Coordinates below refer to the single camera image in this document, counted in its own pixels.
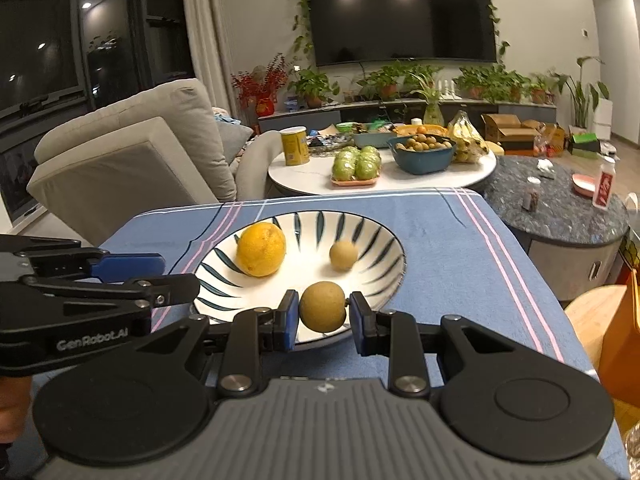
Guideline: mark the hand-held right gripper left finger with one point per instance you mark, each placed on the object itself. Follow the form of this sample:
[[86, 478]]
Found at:
[[287, 320]]

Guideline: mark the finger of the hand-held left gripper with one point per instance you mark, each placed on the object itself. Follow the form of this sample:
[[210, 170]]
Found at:
[[170, 287], [130, 266]]

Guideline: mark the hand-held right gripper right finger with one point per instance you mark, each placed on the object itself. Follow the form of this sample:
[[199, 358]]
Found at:
[[359, 322]]

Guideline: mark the brown-green round fruit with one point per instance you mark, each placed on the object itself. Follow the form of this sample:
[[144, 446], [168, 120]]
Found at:
[[322, 310]]

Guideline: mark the white black striped bowl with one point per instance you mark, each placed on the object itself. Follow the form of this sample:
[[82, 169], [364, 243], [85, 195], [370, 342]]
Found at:
[[300, 270]]

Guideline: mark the small tan round fruit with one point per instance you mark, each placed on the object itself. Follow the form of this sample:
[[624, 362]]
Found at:
[[343, 255]]

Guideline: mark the large yellow citrus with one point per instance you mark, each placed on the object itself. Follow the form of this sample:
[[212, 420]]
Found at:
[[261, 250]]

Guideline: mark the beige armchair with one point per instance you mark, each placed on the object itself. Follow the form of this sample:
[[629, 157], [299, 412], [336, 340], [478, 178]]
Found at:
[[135, 160]]

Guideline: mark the blue striped tablecloth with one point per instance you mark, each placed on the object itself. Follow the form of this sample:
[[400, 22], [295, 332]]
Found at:
[[450, 260]]

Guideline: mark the white round coffee table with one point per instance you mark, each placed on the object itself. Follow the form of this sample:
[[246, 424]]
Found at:
[[310, 177]]

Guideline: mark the tray of green apples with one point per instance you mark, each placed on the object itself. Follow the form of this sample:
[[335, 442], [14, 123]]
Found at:
[[356, 165]]

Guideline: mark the yellow can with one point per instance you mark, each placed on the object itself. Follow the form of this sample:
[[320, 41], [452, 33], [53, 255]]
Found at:
[[295, 147]]

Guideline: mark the blue bowl of longans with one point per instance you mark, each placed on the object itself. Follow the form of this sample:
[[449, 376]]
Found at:
[[422, 157]]

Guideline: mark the orange plate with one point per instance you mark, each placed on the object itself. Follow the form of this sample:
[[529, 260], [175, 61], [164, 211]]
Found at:
[[420, 131]]

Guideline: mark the small dark jar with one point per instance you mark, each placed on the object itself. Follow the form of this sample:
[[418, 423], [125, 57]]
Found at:
[[530, 201]]

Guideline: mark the bunch of bananas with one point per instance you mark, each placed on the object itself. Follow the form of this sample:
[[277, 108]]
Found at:
[[467, 137]]

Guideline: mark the dark marble round table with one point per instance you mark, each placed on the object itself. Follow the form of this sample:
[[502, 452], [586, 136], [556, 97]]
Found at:
[[560, 230]]

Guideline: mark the dark glass window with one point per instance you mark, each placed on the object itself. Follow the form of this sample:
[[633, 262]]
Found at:
[[45, 60]]

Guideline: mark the red berry plant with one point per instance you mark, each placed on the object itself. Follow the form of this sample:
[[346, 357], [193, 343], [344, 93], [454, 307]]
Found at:
[[260, 82]]

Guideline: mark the glass vase with green plant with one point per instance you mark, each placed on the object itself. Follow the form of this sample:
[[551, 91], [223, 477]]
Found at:
[[432, 110]]

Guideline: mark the round wooden side table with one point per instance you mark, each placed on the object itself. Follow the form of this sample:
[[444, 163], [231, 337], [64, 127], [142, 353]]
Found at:
[[585, 315]]

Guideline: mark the open cardboard box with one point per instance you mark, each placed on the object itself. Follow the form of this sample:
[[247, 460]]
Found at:
[[510, 132]]

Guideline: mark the white curtain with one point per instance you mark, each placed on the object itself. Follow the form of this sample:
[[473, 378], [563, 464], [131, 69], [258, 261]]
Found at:
[[207, 35]]

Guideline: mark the pink plate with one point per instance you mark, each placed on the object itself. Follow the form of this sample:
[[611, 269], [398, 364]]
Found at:
[[582, 185]]

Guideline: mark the orange storage box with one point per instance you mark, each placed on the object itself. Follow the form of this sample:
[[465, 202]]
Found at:
[[622, 340]]

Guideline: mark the white bottle red label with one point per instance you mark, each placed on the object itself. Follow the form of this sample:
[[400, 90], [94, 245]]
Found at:
[[604, 185]]

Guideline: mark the green box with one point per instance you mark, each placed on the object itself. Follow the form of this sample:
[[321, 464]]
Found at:
[[585, 142]]

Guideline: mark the green ivy vine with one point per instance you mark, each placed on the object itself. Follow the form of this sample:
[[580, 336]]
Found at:
[[301, 20]]

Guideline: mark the white air purifier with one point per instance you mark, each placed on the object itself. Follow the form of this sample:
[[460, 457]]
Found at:
[[604, 117]]

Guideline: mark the tall leafy floor plant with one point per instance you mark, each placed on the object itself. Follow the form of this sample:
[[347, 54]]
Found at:
[[580, 90]]

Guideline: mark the black wall television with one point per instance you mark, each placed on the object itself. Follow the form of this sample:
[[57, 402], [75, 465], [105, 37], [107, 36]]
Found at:
[[400, 15]]

